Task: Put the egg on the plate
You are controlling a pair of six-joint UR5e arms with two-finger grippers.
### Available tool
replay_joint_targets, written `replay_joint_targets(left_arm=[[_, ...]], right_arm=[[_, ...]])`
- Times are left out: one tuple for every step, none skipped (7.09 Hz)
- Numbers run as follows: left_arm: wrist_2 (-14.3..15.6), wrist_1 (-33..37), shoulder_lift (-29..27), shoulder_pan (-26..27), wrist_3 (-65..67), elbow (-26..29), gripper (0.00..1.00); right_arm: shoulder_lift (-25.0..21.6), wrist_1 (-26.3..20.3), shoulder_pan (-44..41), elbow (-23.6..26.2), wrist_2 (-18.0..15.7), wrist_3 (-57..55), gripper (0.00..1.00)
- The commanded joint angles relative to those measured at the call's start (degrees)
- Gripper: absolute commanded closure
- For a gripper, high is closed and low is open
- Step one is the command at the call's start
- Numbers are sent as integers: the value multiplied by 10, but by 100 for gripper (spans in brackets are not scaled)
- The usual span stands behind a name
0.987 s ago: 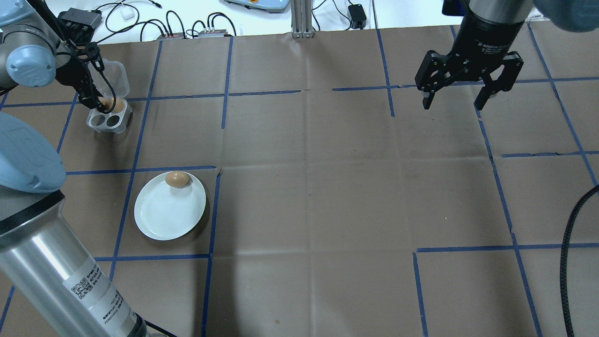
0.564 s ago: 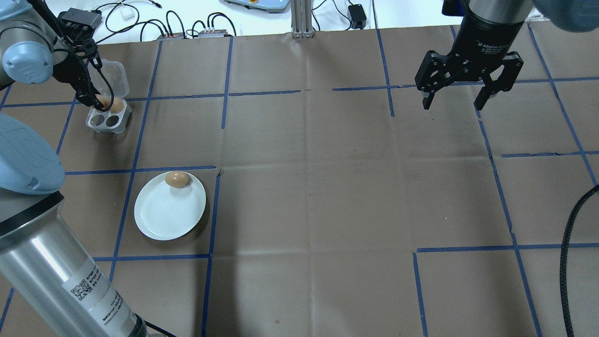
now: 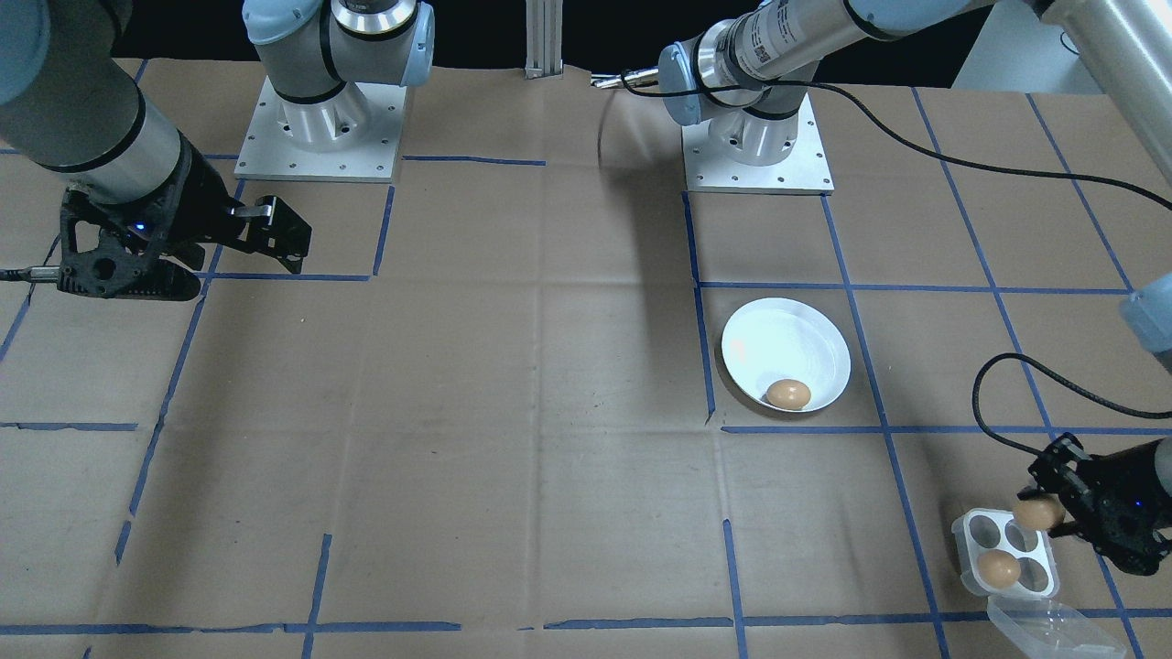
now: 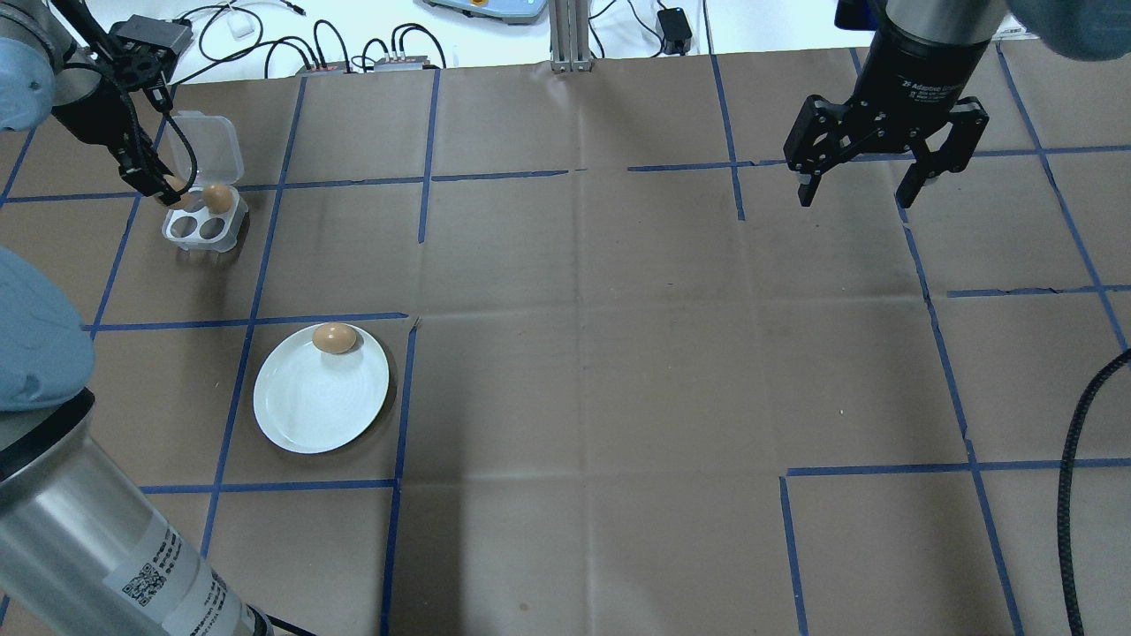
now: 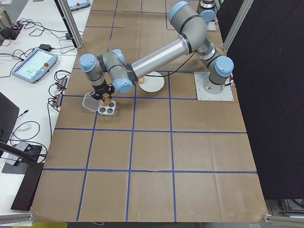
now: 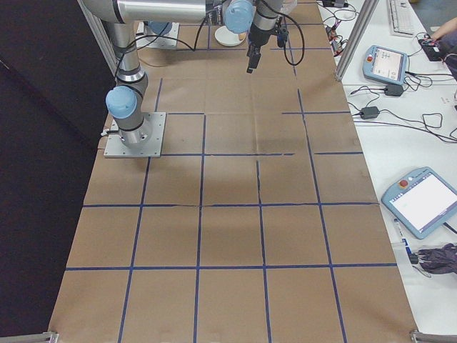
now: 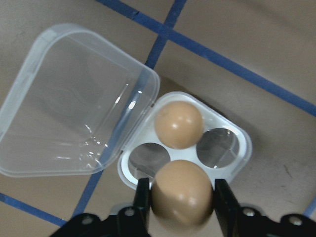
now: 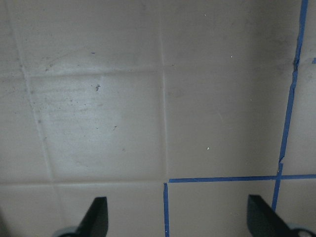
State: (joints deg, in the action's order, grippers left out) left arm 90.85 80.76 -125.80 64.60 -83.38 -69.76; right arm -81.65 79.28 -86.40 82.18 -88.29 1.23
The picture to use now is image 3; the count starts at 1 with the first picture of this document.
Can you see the silver metal connector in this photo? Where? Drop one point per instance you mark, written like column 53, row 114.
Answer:
column 615, row 81

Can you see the black cloth cover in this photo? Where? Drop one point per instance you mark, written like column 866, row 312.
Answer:
column 476, row 32

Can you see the clear plastic egg box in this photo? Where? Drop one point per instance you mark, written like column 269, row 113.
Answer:
column 1003, row 549

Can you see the white square base plate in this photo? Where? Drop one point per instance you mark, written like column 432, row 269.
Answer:
column 714, row 178
column 265, row 160

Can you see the aluminium frame post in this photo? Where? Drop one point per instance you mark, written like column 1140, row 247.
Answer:
column 544, row 41

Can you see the brown egg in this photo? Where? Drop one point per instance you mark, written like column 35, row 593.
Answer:
column 1040, row 514
column 788, row 394
column 999, row 569

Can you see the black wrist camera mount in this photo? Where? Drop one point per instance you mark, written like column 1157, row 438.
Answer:
column 92, row 265
column 1135, row 549

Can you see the white round plate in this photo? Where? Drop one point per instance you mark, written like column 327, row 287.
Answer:
column 787, row 343

